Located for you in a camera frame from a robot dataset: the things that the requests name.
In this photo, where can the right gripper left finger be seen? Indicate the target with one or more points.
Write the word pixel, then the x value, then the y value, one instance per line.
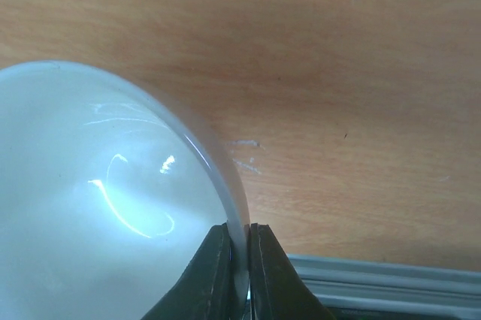
pixel 204 289

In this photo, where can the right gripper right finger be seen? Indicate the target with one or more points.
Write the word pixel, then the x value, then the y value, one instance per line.
pixel 276 289

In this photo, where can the blue zigzag patterned bowl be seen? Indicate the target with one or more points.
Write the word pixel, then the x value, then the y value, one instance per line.
pixel 107 193

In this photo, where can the aluminium rail frame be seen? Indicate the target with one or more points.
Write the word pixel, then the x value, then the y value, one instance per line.
pixel 367 288

